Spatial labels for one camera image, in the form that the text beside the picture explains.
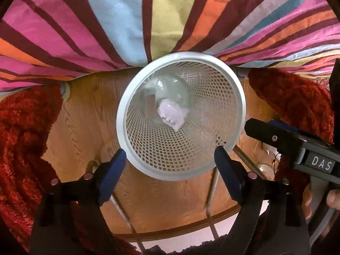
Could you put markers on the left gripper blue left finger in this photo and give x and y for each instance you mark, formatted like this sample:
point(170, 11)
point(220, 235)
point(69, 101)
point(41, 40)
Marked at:
point(109, 175)

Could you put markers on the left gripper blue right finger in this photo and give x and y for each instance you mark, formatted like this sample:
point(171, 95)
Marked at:
point(233, 174)

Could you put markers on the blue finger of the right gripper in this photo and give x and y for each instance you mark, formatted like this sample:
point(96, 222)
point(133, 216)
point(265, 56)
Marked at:
point(283, 126)

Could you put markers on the white tissue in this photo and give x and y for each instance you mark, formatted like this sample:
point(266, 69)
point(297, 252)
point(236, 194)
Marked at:
point(172, 114)

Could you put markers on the person right hand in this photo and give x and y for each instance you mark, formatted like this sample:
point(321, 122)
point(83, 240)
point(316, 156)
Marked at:
point(321, 211)

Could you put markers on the white mesh waste basket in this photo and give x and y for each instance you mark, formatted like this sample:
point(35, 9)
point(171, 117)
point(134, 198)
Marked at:
point(205, 85)

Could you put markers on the red fluffy rug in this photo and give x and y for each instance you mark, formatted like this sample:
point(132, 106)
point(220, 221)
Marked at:
point(27, 117)

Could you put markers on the striped colourful bed sheet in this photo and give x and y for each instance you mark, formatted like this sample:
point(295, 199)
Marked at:
point(44, 41)

